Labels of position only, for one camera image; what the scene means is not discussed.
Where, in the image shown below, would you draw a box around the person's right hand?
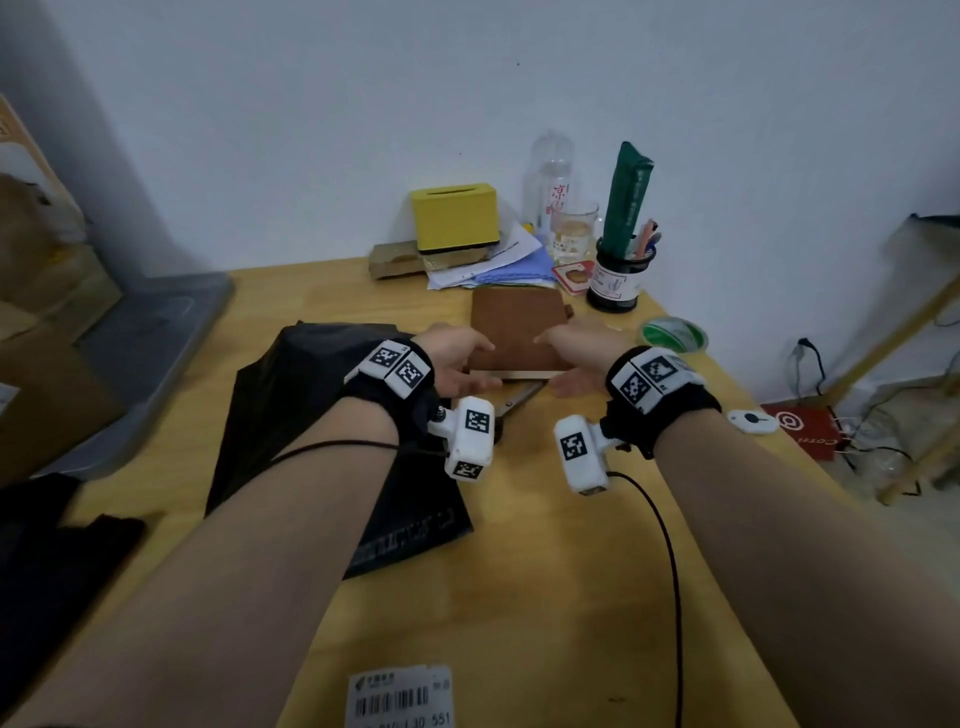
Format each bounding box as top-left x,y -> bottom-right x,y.
533,318 -> 636,400

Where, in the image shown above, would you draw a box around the person's left hand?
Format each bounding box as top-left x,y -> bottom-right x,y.
411,324 -> 505,399

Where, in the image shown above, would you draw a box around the brown notebook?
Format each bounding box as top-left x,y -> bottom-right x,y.
468,287 -> 576,381

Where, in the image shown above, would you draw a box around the person's right forearm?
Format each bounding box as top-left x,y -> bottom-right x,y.
654,408 -> 960,728

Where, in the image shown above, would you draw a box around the person's left forearm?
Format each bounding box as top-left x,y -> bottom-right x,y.
0,391 -> 402,728

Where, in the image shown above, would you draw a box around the red and white card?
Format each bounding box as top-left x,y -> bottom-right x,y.
552,258 -> 598,297

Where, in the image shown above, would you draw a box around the metal scissors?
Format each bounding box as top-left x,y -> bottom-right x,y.
491,380 -> 548,442

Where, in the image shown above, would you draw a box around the blue cloth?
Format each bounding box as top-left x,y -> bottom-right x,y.
472,246 -> 558,288

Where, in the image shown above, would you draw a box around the black pen holder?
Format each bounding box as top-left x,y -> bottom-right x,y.
585,237 -> 658,314

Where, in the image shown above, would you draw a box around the black wrist band with markers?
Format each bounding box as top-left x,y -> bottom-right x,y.
600,345 -> 723,460
343,337 -> 438,445

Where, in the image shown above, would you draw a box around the white paper sheets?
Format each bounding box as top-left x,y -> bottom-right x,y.
426,219 -> 547,291

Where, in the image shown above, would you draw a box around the clear glass cup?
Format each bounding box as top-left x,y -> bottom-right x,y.
549,200 -> 602,264

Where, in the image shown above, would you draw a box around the flat brown cardboard box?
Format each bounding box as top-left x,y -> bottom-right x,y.
368,240 -> 498,281

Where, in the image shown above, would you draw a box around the green tape roll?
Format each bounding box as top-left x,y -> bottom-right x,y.
639,315 -> 710,354

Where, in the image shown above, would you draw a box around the yellow tissue box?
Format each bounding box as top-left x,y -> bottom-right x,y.
408,183 -> 502,255

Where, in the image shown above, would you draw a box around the clear plastic bottle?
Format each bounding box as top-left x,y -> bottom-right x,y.
522,130 -> 579,235

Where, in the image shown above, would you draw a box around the green packet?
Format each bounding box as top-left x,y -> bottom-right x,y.
601,141 -> 656,257

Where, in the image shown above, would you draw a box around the black plastic bag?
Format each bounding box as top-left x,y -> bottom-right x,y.
205,321 -> 475,581

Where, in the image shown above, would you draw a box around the small white oval device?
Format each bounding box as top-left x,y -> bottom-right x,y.
725,406 -> 782,437

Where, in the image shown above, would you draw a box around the red box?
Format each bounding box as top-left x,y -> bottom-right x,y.
759,400 -> 852,461

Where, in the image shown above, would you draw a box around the grey plastic bin lid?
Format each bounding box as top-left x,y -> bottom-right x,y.
33,270 -> 237,482

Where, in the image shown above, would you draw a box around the wooden rack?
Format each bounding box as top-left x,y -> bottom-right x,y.
821,214 -> 960,507

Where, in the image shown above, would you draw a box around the white shipping label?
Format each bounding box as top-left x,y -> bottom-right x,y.
345,663 -> 456,728

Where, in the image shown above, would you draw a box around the large cardboard box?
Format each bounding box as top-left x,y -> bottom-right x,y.
0,93 -> 127,490

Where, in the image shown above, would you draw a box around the black cloth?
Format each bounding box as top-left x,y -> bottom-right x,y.
0,472 -> 149,717

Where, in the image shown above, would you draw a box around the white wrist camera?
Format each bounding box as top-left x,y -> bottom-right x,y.
427,397 -> 498,483
553,414 -> 628,498

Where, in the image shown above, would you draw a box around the thin black cable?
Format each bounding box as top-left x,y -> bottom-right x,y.
264,438 -> 450,470
606,470 -> 685,728

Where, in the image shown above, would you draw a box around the black power plug with cable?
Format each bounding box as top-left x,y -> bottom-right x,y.
786,336 -> 831,400

